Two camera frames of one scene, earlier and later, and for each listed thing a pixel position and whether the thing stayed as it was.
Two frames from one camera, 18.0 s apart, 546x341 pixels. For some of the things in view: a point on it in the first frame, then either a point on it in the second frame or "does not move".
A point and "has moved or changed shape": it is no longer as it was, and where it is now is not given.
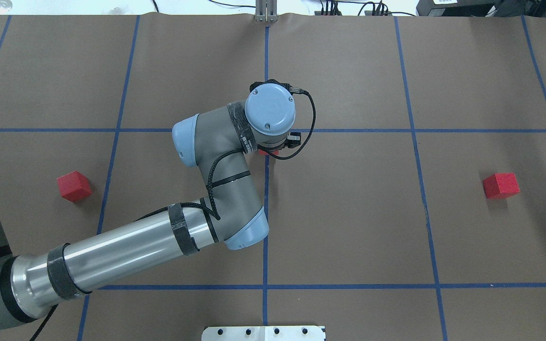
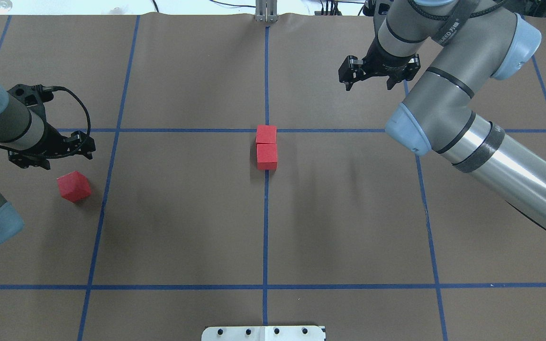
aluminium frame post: x=266 y=11 does not move
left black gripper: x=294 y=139 -> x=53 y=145
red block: x=74 y=186 does not move
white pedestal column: x=264 y=333 does not move
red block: x=262 y=152 has moved or changed shape
